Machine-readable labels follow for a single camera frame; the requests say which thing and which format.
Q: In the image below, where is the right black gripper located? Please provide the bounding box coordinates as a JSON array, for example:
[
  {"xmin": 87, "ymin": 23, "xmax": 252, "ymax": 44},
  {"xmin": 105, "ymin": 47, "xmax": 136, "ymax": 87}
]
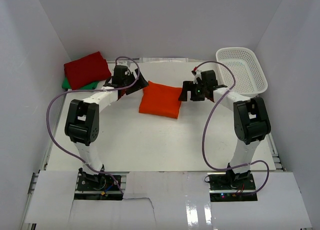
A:
[{"xmin": 178, "ymin": 81, "xmax": 207, "ymax": 102}]

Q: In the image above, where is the white perforated plastic basket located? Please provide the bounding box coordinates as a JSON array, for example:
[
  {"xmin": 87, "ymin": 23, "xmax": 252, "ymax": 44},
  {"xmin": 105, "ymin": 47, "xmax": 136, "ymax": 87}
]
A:
[{"xmin": 215, "ymin": 47, "xmax": 268, "ymax": 97}]

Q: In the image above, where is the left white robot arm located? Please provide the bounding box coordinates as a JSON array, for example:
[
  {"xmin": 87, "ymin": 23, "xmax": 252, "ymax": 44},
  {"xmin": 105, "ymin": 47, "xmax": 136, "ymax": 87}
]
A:
[{"xmin": 64, "ymin": 65, "xmax": 149, "ymax": 190}]

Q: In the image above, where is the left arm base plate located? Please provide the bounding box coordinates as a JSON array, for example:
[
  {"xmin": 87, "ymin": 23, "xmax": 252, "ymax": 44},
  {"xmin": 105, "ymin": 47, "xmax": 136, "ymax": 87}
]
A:
[{"xmin": 74, "ymin": 168, "xmax": 125, "ymax": 201}]

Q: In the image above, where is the orange t shirt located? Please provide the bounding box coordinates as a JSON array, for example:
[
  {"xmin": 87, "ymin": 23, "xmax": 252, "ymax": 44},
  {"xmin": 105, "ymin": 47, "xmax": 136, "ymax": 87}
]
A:
[{"xmin": 139, "ymin": 81, "xmax": 182, "ymax": 119}]

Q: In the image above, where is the paper strip at back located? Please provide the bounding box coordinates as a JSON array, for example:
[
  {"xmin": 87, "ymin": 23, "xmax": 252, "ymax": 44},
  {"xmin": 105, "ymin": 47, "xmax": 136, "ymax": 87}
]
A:
[{"xmin": 139, "ymin": 57, "xmax": 189, "ymax": 63}]

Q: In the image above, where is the green folded t shirt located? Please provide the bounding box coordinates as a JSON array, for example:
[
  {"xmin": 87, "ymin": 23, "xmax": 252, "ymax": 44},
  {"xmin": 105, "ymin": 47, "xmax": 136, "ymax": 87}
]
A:
[{"xmin": 61, "ymin": 77, "xmax": 101, "ymax": 92}]

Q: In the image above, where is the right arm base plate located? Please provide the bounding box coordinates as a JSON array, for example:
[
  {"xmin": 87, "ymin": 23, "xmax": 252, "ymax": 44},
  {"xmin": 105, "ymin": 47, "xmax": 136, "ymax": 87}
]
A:
[{"xmin": 204, "ymin": 173, "xmax": 258, "ymax": 203}]

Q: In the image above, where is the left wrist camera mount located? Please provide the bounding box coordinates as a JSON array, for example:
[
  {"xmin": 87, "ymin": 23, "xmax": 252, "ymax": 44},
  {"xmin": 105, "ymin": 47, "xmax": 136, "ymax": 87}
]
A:
[{"xmin": 116, "ymin": 60, "xmax": 131, "ymax": 69}]

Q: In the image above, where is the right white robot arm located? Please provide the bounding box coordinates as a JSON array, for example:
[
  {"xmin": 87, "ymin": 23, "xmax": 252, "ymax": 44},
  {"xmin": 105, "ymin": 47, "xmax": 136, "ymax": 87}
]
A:
[{"xmin": 178, "ymin": 70, "xmax": 271, "ymax": 190}]

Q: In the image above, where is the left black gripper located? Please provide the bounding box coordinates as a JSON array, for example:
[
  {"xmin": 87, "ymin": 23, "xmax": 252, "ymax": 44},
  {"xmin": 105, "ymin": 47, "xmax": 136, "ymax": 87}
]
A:
[{"xmin": 123, "ymin": 69, "xmax": 149, "ymax": 95}]

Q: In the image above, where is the red folded t shirt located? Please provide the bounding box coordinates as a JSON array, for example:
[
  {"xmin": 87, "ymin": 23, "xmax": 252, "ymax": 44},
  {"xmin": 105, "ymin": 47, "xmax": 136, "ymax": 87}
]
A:
[{"xmin": 64, "ymin": 51, "xmax": 112, "ymax": 90}]

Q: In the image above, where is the white paper sheet front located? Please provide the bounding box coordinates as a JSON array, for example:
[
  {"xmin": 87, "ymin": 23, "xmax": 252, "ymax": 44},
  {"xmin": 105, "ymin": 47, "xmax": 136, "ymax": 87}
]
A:
[{"xmin": 25, "ymin": 171, "xmax": 312, "ymax": 230}]

